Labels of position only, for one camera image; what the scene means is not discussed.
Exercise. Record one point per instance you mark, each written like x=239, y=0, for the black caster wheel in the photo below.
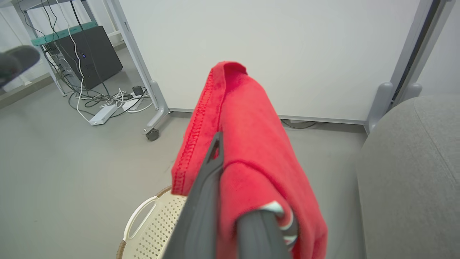
x=152, y=135

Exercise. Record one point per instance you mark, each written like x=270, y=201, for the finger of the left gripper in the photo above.
x=18, y=59

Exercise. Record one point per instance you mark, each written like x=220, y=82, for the long white power strip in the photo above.
x=103, y=115

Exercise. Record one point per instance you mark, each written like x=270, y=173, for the grey fabric sofa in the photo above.
x=413, y=180

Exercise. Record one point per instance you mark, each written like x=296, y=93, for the short white power strip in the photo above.
x=131, y=104

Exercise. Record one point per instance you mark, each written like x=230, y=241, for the black computer box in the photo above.
x=97, y=61

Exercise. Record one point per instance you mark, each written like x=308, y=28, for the black plug adapter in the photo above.
x=137, y=90

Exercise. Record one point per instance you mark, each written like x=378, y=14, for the white partition panel grey frame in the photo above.
x=269, y=54
x=442, y=54

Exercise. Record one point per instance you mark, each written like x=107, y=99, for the cream perforated laundry basket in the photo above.
x=169, y=216

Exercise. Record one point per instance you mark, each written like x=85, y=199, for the teal shelf bar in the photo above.
x=64, y=34

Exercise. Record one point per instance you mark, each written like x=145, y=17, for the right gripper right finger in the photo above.
x=260, y=241

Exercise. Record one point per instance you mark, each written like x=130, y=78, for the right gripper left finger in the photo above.
x=201, y=223

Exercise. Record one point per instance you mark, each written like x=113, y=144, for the red garment striped cuff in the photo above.
x=251, y=144

